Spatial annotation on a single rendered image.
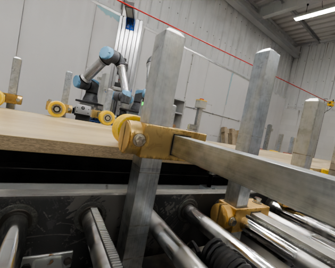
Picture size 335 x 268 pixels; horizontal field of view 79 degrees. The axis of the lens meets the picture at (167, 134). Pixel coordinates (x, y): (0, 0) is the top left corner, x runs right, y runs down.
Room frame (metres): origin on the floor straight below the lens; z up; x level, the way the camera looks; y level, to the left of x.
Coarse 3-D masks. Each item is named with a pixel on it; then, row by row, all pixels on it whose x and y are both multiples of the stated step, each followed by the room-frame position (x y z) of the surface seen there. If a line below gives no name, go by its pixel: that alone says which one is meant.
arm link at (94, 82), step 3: (93, 81) 2.07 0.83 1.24; (96, 81) 2.09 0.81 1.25; (90, 84) 2.04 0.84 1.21; (93, 84) 2.06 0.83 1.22; (96, 84) 2.10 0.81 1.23; (90, 87) 2.05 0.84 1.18; (93, 87) 2.07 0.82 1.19; (96, 87) 2.10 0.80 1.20; (87, 90) 2.07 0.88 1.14; (90, 90) 2.07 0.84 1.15; (93, 90) 2.08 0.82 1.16; (96, 90) 2.11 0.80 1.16
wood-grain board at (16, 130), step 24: (0, 120) 0.53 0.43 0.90; (24, 120) 0.63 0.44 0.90; (48, 120) 0.77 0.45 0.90; (72, 120) 1.00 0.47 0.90; (0, 144) 0.36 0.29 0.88; (24, 144) 0.38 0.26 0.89; (48, 144) 0.40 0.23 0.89; (72, 144) 0.42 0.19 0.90; (96, 144) 0.45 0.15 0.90; (216, 144) 1.35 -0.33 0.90; (312, 168) 0.94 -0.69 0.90
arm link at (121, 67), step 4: (120, 60) 1.89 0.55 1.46; (124, 60) 1.94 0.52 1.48; (116, 64) 1.91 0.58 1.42; (120, 64) 1.90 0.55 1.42; (124, 64) 1.92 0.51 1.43; (116, 68) 1.93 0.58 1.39; (120, 68) 1.90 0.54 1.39; (124, 68) 1.92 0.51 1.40; (120, 72) 1.90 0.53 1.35; (124, 72) 1.90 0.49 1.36; (120, 76) 1.89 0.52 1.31; (124, 76) 1.89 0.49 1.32; (120, 80) 1.89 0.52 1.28; (124, 80) 1.88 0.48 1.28; (120, 84) 1.89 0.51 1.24; (124, 84) 1.87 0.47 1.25; (128, 84) 1.90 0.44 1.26; (124, 88) 1.86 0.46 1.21; (128, 88) 1.88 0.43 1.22; (132, 100) 1.89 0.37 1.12
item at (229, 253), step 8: (192, 240) 0.32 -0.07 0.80; (216, 240) 0.29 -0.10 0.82; (208, 248) 0.28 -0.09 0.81; (216, 248) 0.27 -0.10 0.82; (224, 248) 0.27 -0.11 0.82; (200, 256) 0.28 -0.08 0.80; (208, 256) 0.27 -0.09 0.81; (216, 256) 0.26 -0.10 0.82; (224, 256) 0.26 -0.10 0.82; (232, 256) 0.26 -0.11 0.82; (240, 256) 0.27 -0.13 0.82; (208, 264) 0.26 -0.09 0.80; (216, 264) 0.26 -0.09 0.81; (224, 264) 0.25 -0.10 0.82; (232, 264) 0.25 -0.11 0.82; (240, 264) 0.27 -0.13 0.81; (248, 264) 0.25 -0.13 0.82
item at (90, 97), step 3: (87, 93) 2.07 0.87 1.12; (90, 93) 2.07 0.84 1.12; (93, 93) 2.08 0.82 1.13; (96, 93) 2.11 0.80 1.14; (84, 96) 2.08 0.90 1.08; (87, 96) 2.06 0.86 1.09; (90, 96) 2.07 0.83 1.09; (93, 96) 2.08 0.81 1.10; (96, 96) 2.12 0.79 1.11; (84, 99) 2.06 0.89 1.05; (87, 99) 2.05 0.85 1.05; (90, 99) 2.06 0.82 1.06; (93, 99) 2.09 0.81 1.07; (96, 99) 2.11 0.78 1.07; (96, 102) 2.11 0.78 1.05
